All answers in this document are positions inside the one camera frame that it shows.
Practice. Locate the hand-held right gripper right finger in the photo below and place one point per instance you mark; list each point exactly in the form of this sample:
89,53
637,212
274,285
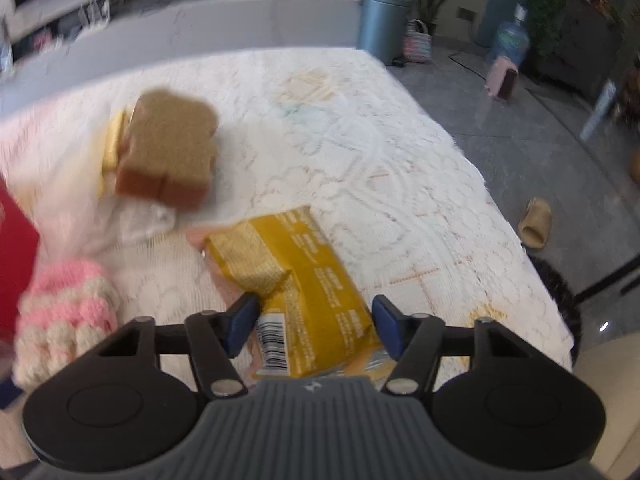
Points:
387,325

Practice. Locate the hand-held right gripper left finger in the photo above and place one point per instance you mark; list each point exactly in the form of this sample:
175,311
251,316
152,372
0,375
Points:
242,322

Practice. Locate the yellow snack packet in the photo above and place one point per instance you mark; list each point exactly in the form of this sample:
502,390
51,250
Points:
315,285

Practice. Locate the white plastic bag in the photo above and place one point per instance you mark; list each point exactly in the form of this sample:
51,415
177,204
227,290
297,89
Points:
147,222

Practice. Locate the pink and white knitted hat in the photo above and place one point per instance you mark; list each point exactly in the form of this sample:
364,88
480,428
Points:
65,310

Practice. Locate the brown toast plush toy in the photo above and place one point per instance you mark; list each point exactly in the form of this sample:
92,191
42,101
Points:
170,145

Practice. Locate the white lace tablecloth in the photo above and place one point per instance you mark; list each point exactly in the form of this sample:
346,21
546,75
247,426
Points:
375,160

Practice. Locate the dark fuzzy stool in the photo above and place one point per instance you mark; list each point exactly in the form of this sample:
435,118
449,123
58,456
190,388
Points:
560,300

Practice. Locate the tan slipper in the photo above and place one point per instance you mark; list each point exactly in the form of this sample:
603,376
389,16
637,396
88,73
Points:
535,222

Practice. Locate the pale yellow foam slab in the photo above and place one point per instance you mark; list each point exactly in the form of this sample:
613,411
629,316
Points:
114,150

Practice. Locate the cream chair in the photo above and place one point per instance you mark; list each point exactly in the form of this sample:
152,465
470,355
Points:
610,400

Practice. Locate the red lidded box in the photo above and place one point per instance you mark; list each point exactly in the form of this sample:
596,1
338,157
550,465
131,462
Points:
15,260

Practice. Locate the pink space heater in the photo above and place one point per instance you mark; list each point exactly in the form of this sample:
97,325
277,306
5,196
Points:
502,80

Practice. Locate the pastel woven basket bag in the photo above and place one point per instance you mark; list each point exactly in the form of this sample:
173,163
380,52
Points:
417,42

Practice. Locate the white marble television cabinet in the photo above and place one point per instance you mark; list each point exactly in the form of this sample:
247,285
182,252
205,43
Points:
200,25

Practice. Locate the grey-blue metal trash can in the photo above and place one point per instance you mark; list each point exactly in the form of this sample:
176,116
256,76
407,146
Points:
382,22

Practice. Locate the blue water jug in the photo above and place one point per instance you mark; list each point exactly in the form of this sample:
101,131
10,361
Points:
512,40

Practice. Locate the dark side cabinet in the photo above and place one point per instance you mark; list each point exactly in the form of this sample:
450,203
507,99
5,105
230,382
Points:
580,45

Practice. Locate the bushy green potted plant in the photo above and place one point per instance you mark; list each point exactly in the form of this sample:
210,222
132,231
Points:
552,0

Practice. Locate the wall power socket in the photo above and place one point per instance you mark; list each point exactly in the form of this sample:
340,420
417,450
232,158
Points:
466,13

